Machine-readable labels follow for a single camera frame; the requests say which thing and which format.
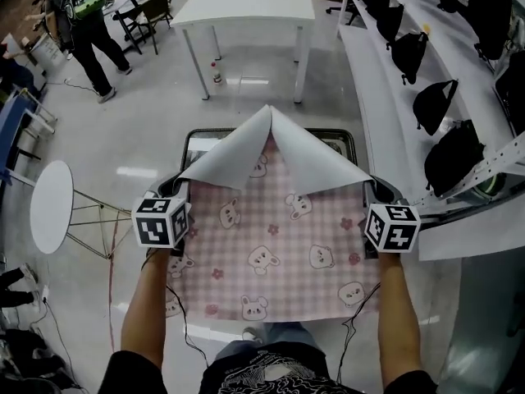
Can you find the person's left forearm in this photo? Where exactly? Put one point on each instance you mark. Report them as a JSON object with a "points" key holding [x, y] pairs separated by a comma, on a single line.
{"points": [[143, 302]]}

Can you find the white rectangular table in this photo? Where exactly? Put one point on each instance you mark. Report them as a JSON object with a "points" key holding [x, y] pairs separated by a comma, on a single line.
{"points": [[246, 2]]}

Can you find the clear bottle with red cap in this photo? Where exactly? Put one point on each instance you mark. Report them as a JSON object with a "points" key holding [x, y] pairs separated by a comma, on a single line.
{"points": [[217, 76]]}

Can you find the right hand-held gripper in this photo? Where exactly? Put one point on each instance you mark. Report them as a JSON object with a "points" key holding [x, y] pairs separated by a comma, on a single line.
{"points": [[393, 232]]}

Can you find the round white side table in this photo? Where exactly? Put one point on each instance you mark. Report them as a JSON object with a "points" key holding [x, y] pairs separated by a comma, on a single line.
{"points": [[51, 207]]}

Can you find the person's left white shoe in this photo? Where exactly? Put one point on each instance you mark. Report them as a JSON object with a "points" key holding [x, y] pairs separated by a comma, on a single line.
{"points": [[252, 335]]}

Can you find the white metal shelving rack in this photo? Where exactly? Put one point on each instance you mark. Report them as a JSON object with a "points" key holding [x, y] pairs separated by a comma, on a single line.
{"points": [[369, 76]]}

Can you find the pink checked tablecloth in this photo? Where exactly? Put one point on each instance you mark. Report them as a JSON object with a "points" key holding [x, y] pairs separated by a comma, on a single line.
{"points": [[279, 228]]}

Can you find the blue table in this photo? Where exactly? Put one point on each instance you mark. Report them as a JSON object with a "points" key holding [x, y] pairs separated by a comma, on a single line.
{"points": [[10, 117]]}

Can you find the person's black printed t-shirt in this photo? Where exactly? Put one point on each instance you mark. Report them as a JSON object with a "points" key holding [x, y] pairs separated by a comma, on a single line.
{"points": [[266, 376]]}

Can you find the person's right forearm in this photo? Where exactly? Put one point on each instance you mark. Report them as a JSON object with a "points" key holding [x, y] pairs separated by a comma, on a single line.
{"points": [[400, 310]]}

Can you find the black folding chair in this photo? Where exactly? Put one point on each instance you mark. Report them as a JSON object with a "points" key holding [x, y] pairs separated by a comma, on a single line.
{"points": [[158, 8]]}

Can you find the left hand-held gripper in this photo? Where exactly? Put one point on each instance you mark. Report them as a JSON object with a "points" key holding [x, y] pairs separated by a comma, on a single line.
{"points": [[153, 228]]}

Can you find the row of black bags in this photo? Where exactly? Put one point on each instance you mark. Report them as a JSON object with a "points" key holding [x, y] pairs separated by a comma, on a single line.
{"points": [[410, 56]]}

